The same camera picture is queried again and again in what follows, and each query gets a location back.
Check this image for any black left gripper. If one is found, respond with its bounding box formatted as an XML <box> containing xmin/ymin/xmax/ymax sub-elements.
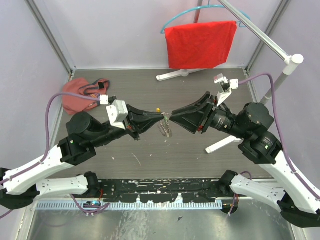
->
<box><xmin>91</xmin><ymin>104</ymin><xmax>165</xmax><ymax>149</ymax></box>

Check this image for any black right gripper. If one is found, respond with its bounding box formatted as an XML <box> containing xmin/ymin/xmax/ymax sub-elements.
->
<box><xmin>169</xmin><ymin>90</ymin><xmax>250</xmax><ymax>139</ymax></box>

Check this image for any large keyring with yellow grip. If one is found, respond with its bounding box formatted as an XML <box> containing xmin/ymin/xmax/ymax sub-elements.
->
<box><xmin>158</xmin><ymin>112</ymin><xmax>173</xmax><ymax>138</ymax></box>

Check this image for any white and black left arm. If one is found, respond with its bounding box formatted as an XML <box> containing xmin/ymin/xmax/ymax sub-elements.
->
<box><xmin>0</xmin><ymin>104</ymin><xmax>164</xmax><ymax>210</ymax></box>

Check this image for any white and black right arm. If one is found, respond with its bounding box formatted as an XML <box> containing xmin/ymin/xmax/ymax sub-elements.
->
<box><xmin>169</xmin><ymin>92</ymin><xmax>320</xmax><ymax>228</ymax></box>

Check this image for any red cloth on hanger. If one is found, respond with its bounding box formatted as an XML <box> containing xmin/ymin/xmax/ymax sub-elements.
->
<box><xmin>164</xmin><ymin>21</ymin><xmax>237</xmax><ymax>70</ymax></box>

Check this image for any crumpled dusty red garment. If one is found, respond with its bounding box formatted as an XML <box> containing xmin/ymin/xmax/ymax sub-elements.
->
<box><xmin>62</xmin><ymin>77</ymin><xmax>110</xmax><ymax>115</ymax></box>

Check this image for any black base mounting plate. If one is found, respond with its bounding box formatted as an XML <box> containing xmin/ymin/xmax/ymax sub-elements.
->
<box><xmin>99</xmin><ymin>178</ymin><xmax>234</xmax><ymax>204</ymax></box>

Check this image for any teal clothes hanger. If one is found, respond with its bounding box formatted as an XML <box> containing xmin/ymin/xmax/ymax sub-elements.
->
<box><xmin>157</xmin><ymin>4</ymin><xmax>247</xmax><ymax>34</ymax></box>

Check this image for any white garment rack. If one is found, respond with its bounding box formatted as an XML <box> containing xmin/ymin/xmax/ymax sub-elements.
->
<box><xmin>156</xmin><ymin>0</ymin><xmax>304</xmax><ymax>154</ymax></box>

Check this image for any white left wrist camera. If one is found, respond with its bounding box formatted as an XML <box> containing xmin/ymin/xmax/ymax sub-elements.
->
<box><xmin>99</xmin><ymin>94</ymin><xmax>129</xmax><ymax>130</ymax></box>

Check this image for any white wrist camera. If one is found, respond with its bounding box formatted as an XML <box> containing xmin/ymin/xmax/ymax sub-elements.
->
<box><xmin>99</xmin><ymin>94</ymin><xmax>129</xmax><ymax>130</ymax></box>
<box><xmin>214</xmin><ymin>73</ymin><xmax>239</xmax><ymax>107</ymax></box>

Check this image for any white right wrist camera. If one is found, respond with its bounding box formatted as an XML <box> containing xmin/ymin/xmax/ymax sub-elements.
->
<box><xmin>214</xmin><ymin>73</ymin><xmax>239</xmax><ymax>107</ymax></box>

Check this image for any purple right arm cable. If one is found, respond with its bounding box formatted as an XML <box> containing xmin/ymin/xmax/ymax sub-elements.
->
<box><xmin>237</xmin><ymin>72</ymin><xmax>320</xmax><ymax>201</ymax></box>

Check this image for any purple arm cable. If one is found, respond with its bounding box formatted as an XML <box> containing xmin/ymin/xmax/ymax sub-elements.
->
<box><xmin>0</xmin><ymin>92</ymin><xmax>102</xmax><ymax>221</ymax></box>
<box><xmin>237</xmin><ymin>72</ymin><xmax>320</xmax><ymax>201</ymax></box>

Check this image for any aluminium frame post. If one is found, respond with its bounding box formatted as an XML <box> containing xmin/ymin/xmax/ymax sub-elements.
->
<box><xmin>25</xmin><ymin>0</ymin><xmax>75</xmax><ymax>76</ymax></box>

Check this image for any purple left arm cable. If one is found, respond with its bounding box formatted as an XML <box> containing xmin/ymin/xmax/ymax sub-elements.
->
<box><xmin>0</xmin><ymin>92</ymin><xmax>102</xmax><ymax>221</ymax></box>

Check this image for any slotted grey cable duct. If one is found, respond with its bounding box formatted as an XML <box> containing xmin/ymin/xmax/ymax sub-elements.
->
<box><xmin>35</xmin><ymin>200</ymin><xmax>223</xmax><ymax>211</ymax></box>

